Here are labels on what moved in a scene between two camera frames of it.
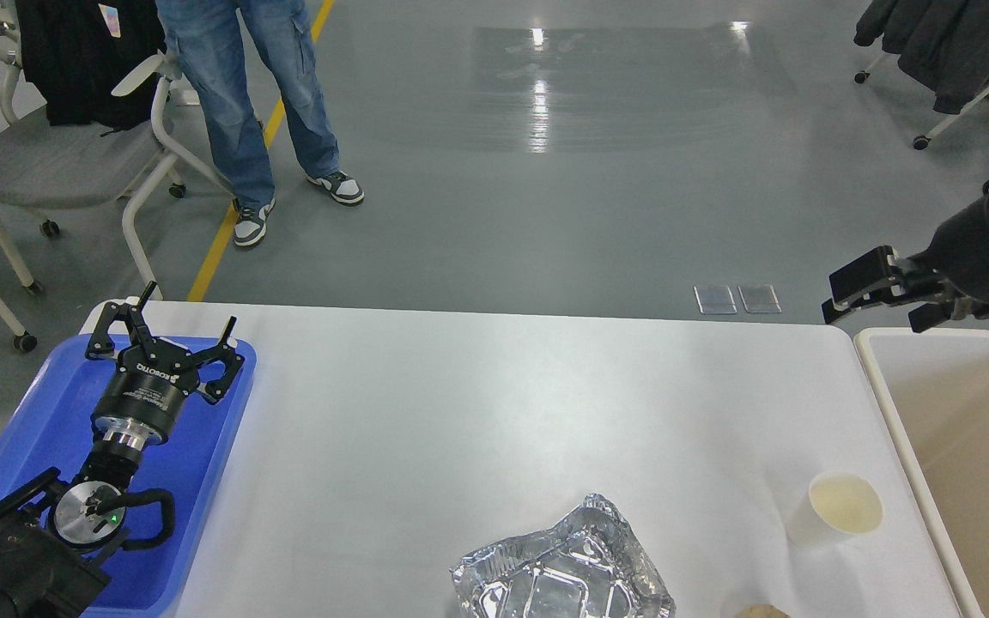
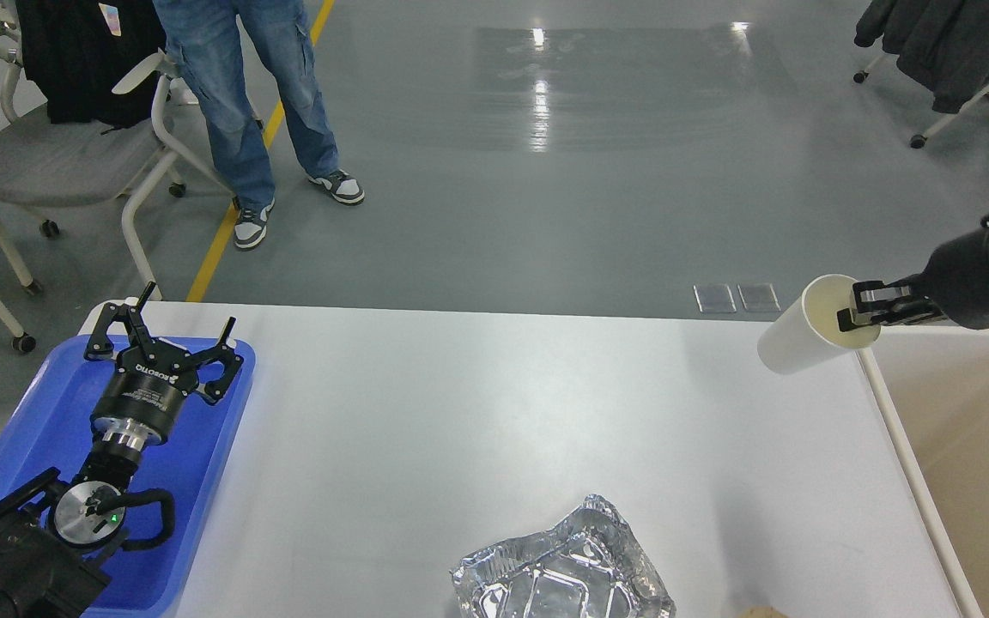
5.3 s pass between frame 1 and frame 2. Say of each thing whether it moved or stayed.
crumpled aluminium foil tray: stayed
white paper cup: moved
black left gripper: stayed
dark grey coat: stayed
